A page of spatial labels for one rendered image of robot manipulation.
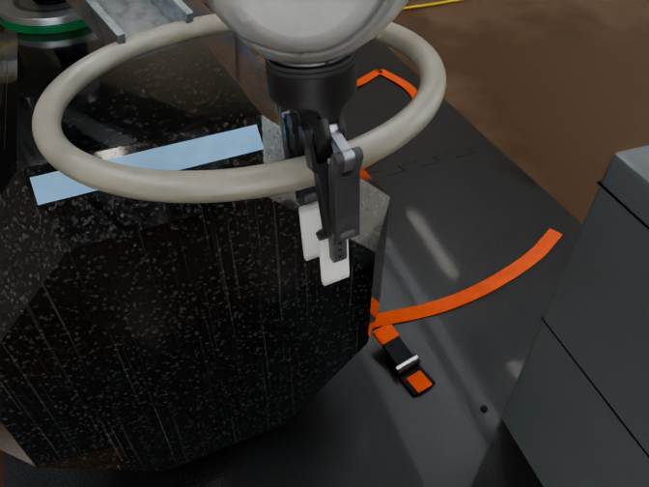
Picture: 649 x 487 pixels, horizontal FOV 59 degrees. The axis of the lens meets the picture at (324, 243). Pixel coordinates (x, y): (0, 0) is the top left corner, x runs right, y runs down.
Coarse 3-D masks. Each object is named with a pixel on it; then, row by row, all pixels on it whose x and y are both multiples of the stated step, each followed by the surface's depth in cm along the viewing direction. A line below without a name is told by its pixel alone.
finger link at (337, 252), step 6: (342, 234) 52; (348, 234) 52; (354, 234) 52; (330, 240) 55; (342, 240) 52; (330, 246) 55; (336, 246) 55; (342, 246) 55; (330, 252) 56; (336, 252) 55; (342, 252) 56; (330, 258) 57; (336, 258) 56; (342, 258) 56
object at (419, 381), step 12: (384, 336) 151; (396, 336) 152; (384, 348) 150; (396, 348) 150; (384, 360) 151; (396, 360) 148; (408, 360) 148; (396, 372) 147; (408, 372) 148; (420, 372) 148; (408, 384) 146; (420, 384) 145; (432, 384) 145
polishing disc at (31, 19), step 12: (0, 0) 110; (12, 0) 110; (24, 0) 110; (0, 12) 106; (12, 12) 106; (24, 12) 106; (36, 12) 106; (48, 12) 106; (60, 12) 106; (72, 12) 106; (24, 24) 104; (36, 24) 104; (48, 24) 104
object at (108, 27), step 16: (80, 0) 83; (96, 0) 88; (112, 0) 89; (128, 0) 90; (144, 0) 90; (160, 0) 88; (176, 0) 85; (80, 16) 86; (96, 16) 81; (112, 16) 87; (128, 16) 88; (144, 16) 88; (160, 16) 89; (176, 16) 86; (192, 16) 84; (96, 32) 84; (112, 32) 79; (128, 32) 86; (160, 48) 85
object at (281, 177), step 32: (160, 32) 83; (192, 32) 85; (224, 32) 87; (384, 32) 78; (96, 64) 76; (416, 64) 70; (64, 96) 69; (416, 96) 61; (32, 128) 62; (384, 128) 55; (416, 128) 57; (64, 160) 56; (96, 160) 54; (288, 160) 52; (128, 192) 52; (160, 192) 51; (192, 192) 51; (224, 192) 51; (256, 192) 51
